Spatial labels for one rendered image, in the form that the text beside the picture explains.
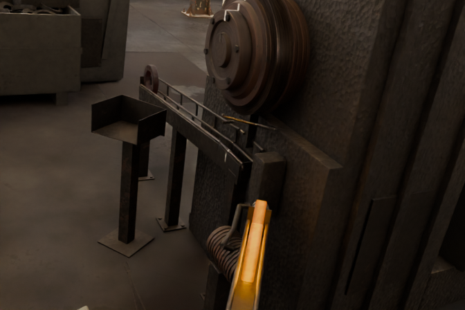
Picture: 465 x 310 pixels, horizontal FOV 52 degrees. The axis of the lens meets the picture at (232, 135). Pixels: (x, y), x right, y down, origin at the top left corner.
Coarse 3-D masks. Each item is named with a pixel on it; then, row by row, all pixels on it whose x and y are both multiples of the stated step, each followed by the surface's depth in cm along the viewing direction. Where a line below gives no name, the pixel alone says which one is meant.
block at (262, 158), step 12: (264, 156) 168; (276, 156) 170; (252, 168) 172; (264, 168) 166; (276, 168) 168; (252, 180) 172; (264, 180) 168; (276, 180) 170; (252, 192) 173; (264, 192) 170; (276, 192) 173; (252, 204) 174; (276, 204) 175
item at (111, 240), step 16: (128, 96) 228; (96, 112) 217; (112, 112) 227; (128, 112) 231; (144, 112) 227; (160, 112) 216; (96, 128) 221; (112, 128) 224; (128, 128) 225; (144, 128) 208; (160, 128) 220; (128, 144) 220; (128, 160) 222; (128, 176) 226; (128, 192) 229; (128, 208) 232; (128, 224) 236; (112, 240) 241; (128, 240) 240; (144, 240) 245; (128, 256) 232
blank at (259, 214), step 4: (260, 200) 146; (256, 204) 142; (260, 204) 142; (264, 204) 142; (256, 208) 140; (260, 208) 140; (264, 208) 140; (256, 212) 139; (260, 212) 139; (264, 212) 139; (256, 216) 139; (260, 216) 139; (264, 216) 139; (256, 220) 138; (260, 220) 138
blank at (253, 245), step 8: (256, 224) 130; (256, 232) 126; (248, 240) 124; (256, 240) 124; (248, 248) 123; (256, 248) 123; (248, 256) 123; (256, 256) 123; (248, 264) 123; (256, 264) 123; (248, 272) 124; (248, 280) 126
